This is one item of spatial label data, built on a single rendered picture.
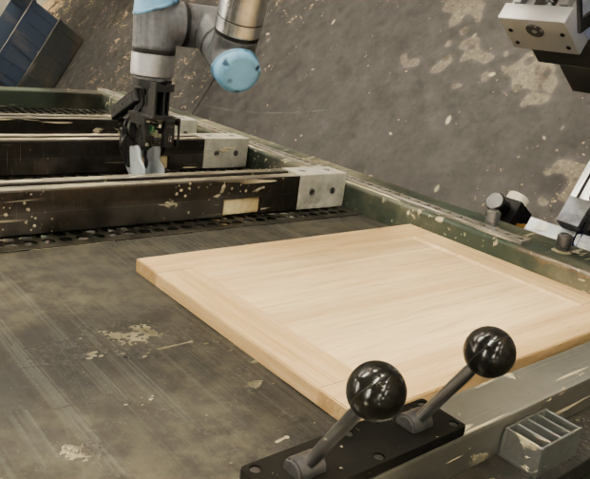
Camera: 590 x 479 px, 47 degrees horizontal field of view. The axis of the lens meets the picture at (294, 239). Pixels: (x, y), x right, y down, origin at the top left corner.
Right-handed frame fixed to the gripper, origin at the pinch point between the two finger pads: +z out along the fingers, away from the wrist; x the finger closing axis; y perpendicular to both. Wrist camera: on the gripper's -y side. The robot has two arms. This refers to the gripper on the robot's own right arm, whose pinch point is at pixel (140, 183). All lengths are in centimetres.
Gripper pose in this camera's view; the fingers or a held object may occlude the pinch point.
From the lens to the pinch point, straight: 133.0
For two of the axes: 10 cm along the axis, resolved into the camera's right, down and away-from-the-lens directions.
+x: 7.8, -1.0, 6.2
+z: -1.2, 9.4, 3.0
